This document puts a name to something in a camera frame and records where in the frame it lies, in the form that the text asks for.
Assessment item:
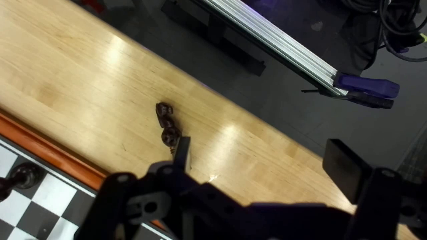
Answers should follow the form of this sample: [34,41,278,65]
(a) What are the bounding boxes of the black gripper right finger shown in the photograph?
[322,138,427,240]

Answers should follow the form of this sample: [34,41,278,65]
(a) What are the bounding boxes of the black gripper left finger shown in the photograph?
[75,137,242,240]

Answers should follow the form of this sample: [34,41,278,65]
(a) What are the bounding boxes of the dark brown chess piece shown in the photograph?
[155,102,183,157]

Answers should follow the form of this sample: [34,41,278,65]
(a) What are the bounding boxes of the wooden chessboard with pieces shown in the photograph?
[0,111,179,240]

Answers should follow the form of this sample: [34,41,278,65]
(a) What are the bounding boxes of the black chess pawn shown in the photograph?
[0,162,47,203]

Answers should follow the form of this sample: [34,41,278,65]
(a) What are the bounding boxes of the blue bar clamp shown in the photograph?
[302,73,401,111]

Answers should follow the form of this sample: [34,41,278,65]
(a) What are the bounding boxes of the aluminium extrusion rail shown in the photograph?
[202,0,351,99]

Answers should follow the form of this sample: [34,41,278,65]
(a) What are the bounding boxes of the black cable bundle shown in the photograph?
[339,0,427,65]

